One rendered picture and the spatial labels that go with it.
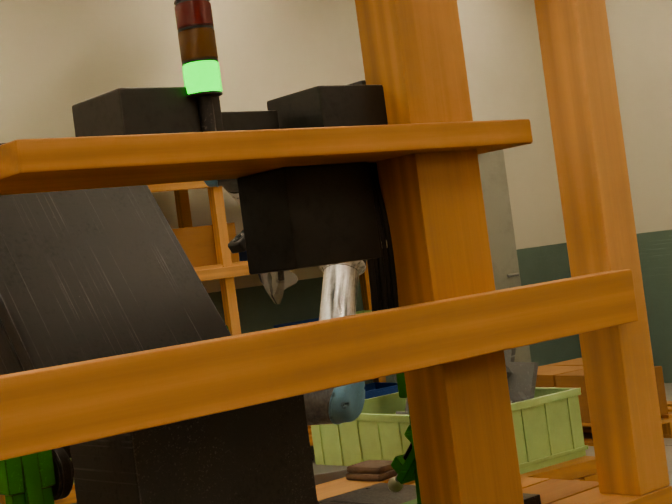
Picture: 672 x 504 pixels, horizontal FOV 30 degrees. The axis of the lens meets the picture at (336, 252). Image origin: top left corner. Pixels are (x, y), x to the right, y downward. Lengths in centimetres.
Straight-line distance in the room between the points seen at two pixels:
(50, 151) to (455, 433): 78
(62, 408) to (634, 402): 113
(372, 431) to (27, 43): 552
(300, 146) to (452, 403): 48
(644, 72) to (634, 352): 840
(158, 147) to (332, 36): 803
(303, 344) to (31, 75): 670
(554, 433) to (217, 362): 168
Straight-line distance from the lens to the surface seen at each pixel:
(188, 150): 160
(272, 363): 163
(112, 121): 168
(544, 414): 313
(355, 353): 172
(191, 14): 173
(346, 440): 329
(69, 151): 151
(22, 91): 823
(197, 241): 803
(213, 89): 171
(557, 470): 310
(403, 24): 194
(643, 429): 228
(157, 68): 870
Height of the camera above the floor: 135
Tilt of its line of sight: level
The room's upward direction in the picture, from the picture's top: 8 degrees counter-clockwise
